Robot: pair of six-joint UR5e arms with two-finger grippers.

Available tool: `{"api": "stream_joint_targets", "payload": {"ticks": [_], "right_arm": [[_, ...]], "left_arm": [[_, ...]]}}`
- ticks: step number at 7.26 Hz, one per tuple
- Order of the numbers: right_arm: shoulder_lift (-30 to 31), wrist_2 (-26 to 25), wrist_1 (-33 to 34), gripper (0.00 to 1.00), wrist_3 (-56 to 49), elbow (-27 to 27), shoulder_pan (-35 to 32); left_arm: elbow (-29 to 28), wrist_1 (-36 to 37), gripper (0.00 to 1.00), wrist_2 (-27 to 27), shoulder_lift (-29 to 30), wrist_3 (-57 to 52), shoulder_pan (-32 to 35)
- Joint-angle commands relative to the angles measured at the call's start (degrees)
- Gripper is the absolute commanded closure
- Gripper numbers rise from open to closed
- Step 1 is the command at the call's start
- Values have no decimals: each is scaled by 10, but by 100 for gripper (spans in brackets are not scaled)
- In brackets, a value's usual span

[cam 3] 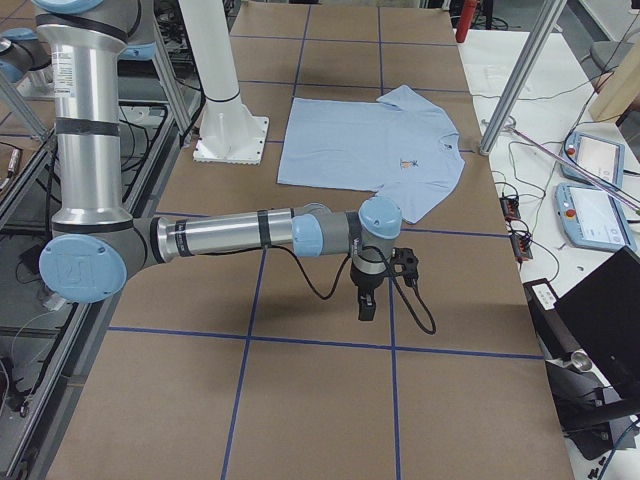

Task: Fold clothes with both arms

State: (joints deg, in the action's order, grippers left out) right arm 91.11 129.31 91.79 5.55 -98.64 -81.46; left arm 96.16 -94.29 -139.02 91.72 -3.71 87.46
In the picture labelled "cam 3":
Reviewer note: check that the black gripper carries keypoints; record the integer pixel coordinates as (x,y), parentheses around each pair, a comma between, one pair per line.
(364,281)

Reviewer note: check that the light blue t-shirt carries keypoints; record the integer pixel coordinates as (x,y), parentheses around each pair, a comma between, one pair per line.
(400,146)

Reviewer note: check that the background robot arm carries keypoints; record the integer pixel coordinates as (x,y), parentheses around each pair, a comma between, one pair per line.
(26,64)

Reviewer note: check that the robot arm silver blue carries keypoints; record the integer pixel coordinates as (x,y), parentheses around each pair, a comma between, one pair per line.
(97,245)

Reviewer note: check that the lower orange circuit board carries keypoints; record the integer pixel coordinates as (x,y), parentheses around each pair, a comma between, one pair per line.
(521,245)

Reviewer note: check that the orange circuit board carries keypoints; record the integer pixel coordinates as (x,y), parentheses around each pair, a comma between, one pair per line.
(521,245)
(509,200)

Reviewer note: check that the upper orange circuit board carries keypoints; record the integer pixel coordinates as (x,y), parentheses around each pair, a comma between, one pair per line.
(509,200)

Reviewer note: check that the black box with label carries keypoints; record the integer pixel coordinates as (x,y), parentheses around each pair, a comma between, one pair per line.
(551,329)

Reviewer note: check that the reacher grabber stick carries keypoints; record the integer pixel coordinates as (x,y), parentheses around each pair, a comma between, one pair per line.
(613,191)

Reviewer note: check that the lower teach pendant tablet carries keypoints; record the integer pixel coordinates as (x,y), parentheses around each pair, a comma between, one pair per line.
(591,219)

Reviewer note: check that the teach pendant tablet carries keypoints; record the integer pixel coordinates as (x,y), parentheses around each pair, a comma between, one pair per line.
(591,219)
(599,156)

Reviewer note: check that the black monitor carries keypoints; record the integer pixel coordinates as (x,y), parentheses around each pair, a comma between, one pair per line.
(602,314)

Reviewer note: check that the upper teach pendant tablet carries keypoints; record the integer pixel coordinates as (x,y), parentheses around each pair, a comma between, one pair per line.
(599,156)

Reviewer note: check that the red fire extinguisher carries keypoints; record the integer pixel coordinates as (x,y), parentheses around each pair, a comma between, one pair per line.
(465,20)

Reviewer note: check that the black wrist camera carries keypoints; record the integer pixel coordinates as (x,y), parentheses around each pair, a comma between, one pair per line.
(404,264)

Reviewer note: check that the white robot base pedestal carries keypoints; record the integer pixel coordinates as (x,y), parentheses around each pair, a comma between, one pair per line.
(228,131)

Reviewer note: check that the aluminium side frame rack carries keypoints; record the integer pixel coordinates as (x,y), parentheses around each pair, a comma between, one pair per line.
(120,122)

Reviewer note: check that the aluminium frame post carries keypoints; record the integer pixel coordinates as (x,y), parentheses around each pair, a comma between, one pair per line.
(533,46)

